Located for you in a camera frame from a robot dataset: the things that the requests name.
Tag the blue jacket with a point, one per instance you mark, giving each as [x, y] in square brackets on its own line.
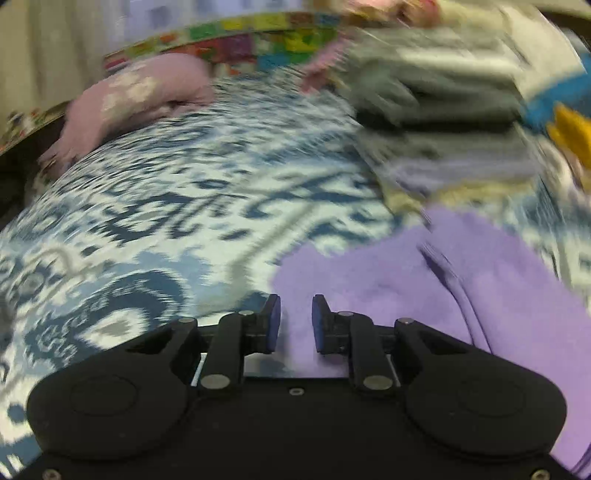
[573, 92]

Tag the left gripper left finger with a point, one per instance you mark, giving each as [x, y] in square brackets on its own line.
[236, 336]

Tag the colourful alphabet play mat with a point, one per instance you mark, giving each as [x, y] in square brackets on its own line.
[52, 51]

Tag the yellow and cream folded stack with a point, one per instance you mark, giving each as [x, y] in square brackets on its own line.
[565, 152]

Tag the pink floral pillow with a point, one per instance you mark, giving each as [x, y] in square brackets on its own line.
[162, 86]

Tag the blue white patterned bedspread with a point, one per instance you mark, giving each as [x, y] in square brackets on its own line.
[190, 216]

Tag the purple hoodie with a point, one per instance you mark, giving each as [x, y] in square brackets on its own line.
[458, 274]

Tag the grey folded clothes stack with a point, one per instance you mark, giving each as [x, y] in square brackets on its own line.
[439, 114]

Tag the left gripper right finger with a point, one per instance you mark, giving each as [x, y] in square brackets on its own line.
[355, 336]

